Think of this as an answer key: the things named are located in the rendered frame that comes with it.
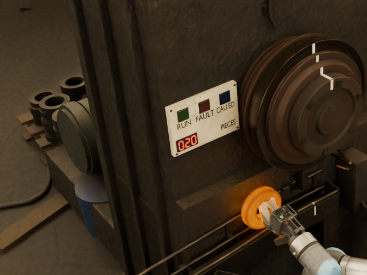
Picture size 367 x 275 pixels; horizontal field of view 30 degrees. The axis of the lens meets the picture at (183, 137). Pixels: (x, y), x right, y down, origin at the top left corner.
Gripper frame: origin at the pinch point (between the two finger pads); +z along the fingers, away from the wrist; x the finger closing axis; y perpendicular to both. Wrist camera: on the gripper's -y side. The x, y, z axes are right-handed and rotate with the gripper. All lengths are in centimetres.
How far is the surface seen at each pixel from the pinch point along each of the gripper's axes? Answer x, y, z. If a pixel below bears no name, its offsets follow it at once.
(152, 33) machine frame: 26, 65, 30
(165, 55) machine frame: 23, 57, 28
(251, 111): 1.1, 36.5, 10.9
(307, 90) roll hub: -13.3, 45.2, 2.7
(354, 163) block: -40.3, 1.3, -3.7
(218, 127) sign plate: 8.8, 27.6, 17.2
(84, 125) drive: 17, -48, 109
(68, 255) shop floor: 43, -106, 84
